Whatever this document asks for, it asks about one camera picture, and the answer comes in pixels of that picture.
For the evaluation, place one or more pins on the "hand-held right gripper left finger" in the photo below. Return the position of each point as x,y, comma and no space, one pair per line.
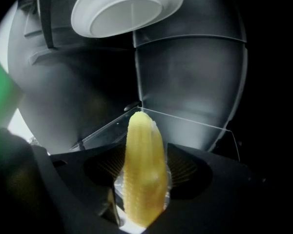
83,199

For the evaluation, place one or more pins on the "white plate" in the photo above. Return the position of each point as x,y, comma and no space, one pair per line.
127,8

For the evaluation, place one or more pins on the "black mini fridge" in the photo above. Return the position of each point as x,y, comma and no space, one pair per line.
185,82

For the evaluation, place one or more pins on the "clear glass shelf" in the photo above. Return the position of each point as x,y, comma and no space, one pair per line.
185,130

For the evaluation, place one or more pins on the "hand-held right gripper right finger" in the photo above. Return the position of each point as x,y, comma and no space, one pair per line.
210,199

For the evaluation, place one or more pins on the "yellow corn cob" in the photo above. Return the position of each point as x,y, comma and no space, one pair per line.
146,167

